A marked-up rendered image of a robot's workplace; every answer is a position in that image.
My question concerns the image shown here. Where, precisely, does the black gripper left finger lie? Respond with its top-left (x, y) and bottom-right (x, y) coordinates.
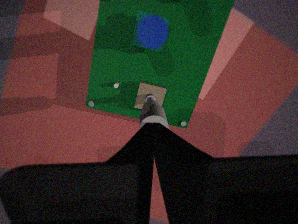
top-left (0, 123), bottom-right (154, 224)

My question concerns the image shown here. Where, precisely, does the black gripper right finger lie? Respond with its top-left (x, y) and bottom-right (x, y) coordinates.
top-left (153, 123), bottom-right (298, 224)

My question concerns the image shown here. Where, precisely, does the green circuit board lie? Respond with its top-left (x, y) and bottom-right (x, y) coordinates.
top-left (86, 0), bottom-right (235, 130)

